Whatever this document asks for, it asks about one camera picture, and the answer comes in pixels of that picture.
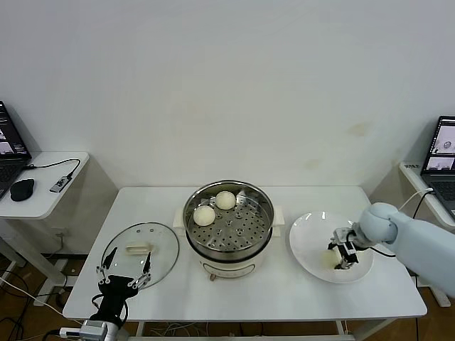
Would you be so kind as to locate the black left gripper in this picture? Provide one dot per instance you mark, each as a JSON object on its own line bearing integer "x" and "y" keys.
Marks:
{"x": 115, "y": 289}

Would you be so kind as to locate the cream electric cooking pot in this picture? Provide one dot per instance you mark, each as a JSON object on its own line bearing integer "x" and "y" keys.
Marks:
{"x": 231, "y": 270}

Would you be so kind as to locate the white steamed baozi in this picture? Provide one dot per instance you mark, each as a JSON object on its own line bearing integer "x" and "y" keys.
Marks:
{"x": 225, "y": 200}
{"x": 328, "y": 260}
{"x": 204, "y": 216}

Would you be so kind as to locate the round white plate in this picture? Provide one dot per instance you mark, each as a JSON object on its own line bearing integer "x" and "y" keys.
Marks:
{"x": 305, "y": 234}

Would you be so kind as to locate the black computer mouse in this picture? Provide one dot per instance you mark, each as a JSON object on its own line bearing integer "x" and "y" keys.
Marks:
{"x": 22, "y": 189}

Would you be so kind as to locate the small printed desk label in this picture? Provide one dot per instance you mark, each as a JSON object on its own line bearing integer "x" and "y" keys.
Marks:
{"x": 411, "y": 166}

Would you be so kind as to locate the perforated steel steamer basket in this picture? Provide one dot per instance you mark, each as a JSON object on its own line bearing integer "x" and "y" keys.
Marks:
{"x": 249, "y": 227}

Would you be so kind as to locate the grey open laptop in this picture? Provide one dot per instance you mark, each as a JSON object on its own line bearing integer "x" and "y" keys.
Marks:
{"x": 442, "y": 142}

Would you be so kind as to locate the small grey usb hub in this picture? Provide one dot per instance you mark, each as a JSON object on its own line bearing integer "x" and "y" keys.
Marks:
{"x": 59, "y": 184}

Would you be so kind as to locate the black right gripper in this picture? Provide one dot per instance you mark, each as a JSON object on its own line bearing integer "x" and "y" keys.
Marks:
{"x": 352, "y": 243}

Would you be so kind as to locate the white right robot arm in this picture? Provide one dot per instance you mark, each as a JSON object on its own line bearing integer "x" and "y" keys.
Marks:
{"x": 419, "y": 241}

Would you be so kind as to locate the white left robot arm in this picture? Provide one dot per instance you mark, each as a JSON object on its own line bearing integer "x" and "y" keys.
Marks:
{"x": 94, "y": 328}

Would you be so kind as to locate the round glass pot lid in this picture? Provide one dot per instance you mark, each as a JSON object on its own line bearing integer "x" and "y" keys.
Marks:
{"x": 160, "y": 241}

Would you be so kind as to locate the black open laptop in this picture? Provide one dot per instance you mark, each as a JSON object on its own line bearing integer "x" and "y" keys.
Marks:
{"x": 10, "y": 142}

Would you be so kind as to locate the white side desk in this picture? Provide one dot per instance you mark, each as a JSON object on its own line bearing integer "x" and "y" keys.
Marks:
{"x": 42, "y": 209}
{"x": 409, "y": 174}

